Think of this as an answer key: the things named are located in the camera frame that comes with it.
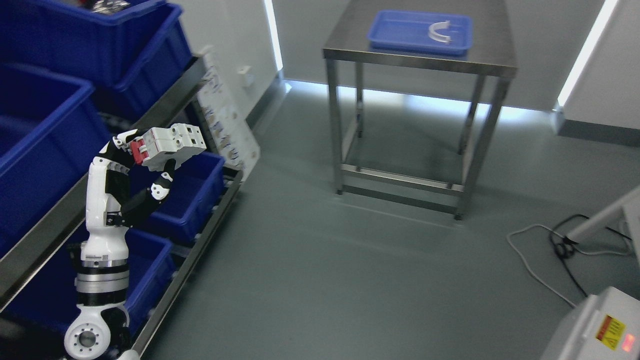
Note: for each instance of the white label board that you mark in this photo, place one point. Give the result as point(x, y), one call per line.
point(232, 136)

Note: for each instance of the blue bin centre upper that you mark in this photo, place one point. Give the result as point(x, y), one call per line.
point(50, 132)

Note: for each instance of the white curved plastic bracket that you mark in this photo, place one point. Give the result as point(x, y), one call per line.
point(434, 32)

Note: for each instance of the steel shelf rack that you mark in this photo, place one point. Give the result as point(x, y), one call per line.
point(38, 245)

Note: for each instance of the grey machine with warning sticker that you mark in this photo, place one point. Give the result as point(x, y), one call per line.
point(605, 326)

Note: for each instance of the white desk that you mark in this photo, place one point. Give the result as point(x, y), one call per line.
point(626, 207)

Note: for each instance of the blue bin right upper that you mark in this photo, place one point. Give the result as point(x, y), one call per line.
point(131, 57)

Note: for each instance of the white red circuit breaker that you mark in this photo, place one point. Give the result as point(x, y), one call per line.
point(158, 145)

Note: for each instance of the stainless steel table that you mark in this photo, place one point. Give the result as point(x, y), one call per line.
point(489, 66)

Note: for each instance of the blue bin lower centre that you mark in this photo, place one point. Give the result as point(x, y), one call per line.
point(49, 299)

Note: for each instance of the blue bin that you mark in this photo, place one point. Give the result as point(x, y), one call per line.
point(50, 132)
point(198, 184)
point(49, 299)
point(131, 57)

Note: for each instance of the blue bin lower middle right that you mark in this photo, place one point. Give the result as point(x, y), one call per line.
point(198, 184)

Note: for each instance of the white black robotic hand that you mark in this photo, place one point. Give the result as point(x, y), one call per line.
point(107, 195)

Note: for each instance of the blue plastic tray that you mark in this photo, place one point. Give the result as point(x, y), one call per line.
point(404, 30)

